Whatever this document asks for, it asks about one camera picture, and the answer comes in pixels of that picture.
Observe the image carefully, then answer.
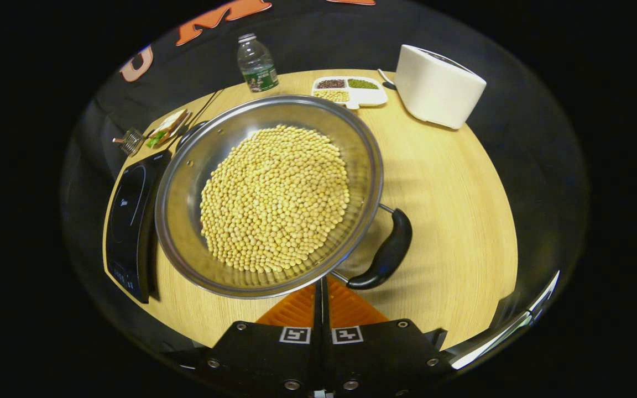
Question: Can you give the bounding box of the clear plastic water bottle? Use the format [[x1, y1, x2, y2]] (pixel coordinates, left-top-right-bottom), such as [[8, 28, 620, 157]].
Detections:
[[236, 33, 280, 93]]

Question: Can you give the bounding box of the stainless steel pot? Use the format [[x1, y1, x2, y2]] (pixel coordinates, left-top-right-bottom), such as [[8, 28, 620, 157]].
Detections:
[[154, 95, 414, 300]]

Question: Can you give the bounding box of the white divided bean dish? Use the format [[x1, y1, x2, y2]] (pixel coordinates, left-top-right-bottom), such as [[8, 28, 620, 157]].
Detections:
[[311, 76, 389, 111]]

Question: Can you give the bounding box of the white box appliance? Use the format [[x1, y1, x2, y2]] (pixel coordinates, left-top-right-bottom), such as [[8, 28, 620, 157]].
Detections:
[[394, 44, 488, 131]]

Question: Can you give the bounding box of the black induction cooktop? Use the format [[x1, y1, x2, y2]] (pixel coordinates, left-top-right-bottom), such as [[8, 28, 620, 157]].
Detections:
[[105, 149, 173, 304]]

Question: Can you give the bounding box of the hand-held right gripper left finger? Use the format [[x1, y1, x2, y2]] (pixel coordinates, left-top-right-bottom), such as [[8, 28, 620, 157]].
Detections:
[[198, 276, 324, 398]]

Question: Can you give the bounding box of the sandwich with lettuce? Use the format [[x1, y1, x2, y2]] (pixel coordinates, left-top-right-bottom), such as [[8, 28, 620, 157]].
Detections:
[[146, 108, 191, 149]]

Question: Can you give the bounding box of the black power cable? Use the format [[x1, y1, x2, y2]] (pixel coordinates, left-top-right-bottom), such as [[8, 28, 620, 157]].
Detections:
[[177, 88, 225, 150]]

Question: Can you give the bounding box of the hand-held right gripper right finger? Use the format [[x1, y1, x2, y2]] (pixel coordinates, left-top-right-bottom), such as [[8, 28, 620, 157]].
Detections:
[[323, 276, 455, 398]]

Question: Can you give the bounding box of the pile of yellow soybeans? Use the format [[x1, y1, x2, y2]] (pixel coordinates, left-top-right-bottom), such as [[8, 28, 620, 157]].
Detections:
[[200, 124, 352, 275]]

